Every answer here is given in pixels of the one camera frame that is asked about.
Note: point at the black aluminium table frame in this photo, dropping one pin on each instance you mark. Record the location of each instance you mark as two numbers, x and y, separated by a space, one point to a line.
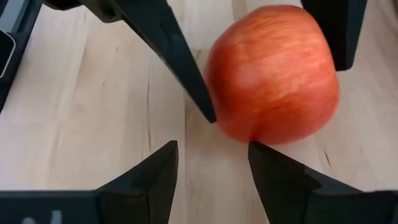
23 40

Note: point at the orange-red striped apple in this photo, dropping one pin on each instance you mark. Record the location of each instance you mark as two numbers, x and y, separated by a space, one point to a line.
270 77

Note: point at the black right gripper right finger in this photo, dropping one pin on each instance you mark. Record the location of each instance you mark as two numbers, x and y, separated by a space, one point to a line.
304 205

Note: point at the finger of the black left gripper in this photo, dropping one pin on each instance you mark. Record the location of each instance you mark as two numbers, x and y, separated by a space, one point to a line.
339 31
168 46

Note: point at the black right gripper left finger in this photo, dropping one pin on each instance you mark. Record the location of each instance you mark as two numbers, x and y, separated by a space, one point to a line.
124 208

